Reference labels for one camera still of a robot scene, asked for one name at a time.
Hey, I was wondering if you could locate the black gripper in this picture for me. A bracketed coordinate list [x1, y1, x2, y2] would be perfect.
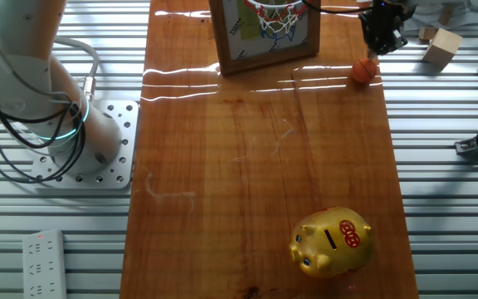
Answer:
[359, 14, 408, 60]

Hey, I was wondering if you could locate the small orange basketball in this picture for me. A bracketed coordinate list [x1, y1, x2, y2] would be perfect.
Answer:
[350, 57, 378, 84]

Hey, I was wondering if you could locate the mini basketball hoop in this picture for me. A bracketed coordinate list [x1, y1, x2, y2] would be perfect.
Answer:
[208, 0, 322, 76]

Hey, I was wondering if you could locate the small wooden block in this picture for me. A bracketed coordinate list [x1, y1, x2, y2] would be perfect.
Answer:
[437, 4, 456, 26]
[418, 26, 439, 42]

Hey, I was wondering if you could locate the light wooden cube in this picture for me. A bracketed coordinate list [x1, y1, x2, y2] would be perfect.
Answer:
[422, 27, 464, 71]

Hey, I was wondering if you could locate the yellow green sticky note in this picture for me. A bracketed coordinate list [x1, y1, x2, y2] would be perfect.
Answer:
[237, 0, 261, 42]

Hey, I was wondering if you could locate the golden piggy bank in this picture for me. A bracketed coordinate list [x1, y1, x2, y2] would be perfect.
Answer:
[288, 206, 375, 278]

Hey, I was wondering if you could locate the white power strip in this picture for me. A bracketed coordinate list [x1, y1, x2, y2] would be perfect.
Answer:
[22, 229, 68, 299]

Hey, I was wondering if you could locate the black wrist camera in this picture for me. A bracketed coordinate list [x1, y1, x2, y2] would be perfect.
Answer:
[369, 0, 417, 20]

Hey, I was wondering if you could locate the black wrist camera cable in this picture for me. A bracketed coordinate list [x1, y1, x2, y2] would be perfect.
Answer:
[300, 0, 373, 14]

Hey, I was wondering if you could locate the white hoop ring with net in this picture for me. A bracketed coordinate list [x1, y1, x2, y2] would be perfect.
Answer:
[243, 0, 309, 37]

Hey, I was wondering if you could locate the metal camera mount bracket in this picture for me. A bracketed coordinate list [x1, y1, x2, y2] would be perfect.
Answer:
[454, 139, 478, 161]

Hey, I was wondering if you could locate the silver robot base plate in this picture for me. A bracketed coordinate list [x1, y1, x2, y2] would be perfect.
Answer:
[30, 99, 140, 191]

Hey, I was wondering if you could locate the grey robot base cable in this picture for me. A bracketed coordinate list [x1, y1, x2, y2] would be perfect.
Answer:
[54, 36, 100, 103]

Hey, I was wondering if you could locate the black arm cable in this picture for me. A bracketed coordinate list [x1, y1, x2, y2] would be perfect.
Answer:
[0, 41, 87, 184]

